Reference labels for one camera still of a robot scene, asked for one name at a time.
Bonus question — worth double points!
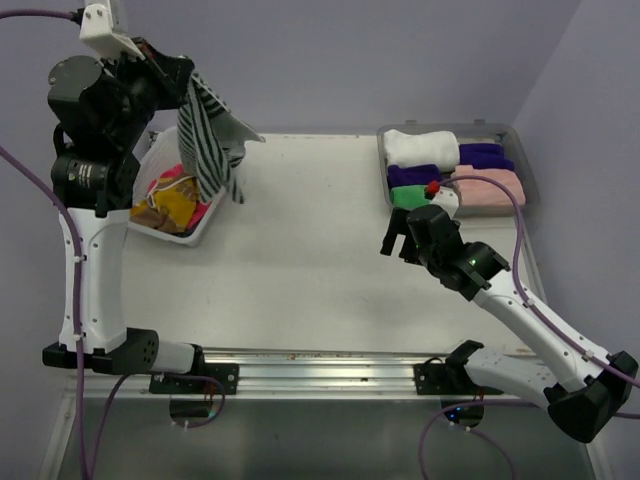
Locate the green rolled towel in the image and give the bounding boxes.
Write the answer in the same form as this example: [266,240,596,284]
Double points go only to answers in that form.
[389,185,431,210]

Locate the yellow brown towel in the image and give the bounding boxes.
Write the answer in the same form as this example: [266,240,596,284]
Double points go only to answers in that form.
[130,175,201,234]

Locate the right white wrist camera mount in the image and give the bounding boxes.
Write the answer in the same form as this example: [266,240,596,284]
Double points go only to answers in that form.
[424,181,460,218]

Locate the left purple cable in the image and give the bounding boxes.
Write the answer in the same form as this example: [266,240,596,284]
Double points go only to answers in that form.
[0,9,226,480]

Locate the purple rolled towel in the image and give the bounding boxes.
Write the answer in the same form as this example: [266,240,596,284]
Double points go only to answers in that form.
[459,143,515,171]
[387,165,442,189]

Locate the white perforated plastic basket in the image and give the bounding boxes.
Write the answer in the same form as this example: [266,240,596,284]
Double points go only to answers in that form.
[128,127,226,247]

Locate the pink rolled towel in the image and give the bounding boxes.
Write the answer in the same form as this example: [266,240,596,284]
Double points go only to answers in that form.
[451,165,526,207]

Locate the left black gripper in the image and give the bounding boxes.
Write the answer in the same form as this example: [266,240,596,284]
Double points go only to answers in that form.
[100,35,194,148]

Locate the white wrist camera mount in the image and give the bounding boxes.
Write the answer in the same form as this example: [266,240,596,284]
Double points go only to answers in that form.
[79,0,144,60]
[424,181,460,218]

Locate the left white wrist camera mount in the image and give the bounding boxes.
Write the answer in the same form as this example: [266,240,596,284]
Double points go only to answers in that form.
[79,0,144,60]

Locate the aluminium mounting rail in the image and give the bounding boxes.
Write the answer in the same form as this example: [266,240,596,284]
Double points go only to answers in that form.
[64,349,551,399]

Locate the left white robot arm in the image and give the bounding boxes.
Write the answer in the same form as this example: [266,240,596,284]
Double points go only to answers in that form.
[42,42,239,395]

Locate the grey plastic tray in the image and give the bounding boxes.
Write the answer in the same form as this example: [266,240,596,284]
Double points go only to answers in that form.
[377,120,540,208]

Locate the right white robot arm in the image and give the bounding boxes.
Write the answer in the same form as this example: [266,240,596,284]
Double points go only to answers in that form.
[381,205,639,443]

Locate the green white striped towel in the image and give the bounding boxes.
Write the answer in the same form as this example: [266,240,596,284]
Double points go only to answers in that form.
[177,71,265,204]

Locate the white rolled towel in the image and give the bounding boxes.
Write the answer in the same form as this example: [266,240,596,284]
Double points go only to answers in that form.
[382,129,460,172]

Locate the purple rolled towel back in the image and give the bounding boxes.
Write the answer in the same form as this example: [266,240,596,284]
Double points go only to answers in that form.
[459,143,515,171]

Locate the purple rolled towel front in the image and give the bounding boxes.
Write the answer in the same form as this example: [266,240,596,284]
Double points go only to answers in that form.
[387,165,442,189]

